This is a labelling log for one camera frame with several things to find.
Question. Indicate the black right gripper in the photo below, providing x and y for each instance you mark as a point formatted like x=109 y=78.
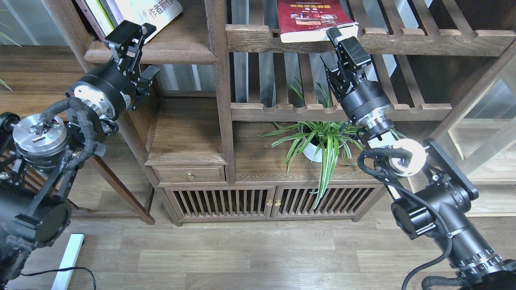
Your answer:
x=363 y=101

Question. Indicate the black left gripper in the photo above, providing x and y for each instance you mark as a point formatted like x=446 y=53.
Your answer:
x=119 y=85

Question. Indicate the red book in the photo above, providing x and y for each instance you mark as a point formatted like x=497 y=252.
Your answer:
x=308 y=20

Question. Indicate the white book with blue text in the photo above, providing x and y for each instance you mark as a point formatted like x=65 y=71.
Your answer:
x=155 y=12

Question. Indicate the pale purple book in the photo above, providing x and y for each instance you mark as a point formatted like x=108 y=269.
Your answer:
x=112 y=11

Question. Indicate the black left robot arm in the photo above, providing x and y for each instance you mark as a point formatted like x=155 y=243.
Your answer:
x=45 y=151

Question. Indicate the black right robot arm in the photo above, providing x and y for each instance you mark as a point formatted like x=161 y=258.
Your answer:
x=430 y=193

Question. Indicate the white spine book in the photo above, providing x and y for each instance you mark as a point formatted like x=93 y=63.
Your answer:
x=97 y=17

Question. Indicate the dark wooden bookshelf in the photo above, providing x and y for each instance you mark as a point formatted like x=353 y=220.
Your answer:
x=258 y=80

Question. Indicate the green spider plant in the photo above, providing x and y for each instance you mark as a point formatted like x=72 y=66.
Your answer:
x=335 y=136

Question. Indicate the white plant pot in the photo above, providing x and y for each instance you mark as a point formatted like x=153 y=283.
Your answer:
x=314 y=152

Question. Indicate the green leaves at left edge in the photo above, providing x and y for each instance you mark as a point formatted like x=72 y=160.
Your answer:
x=11 y=41

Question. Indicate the light wooden rack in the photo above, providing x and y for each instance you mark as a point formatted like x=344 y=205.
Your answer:
x=482 y=147

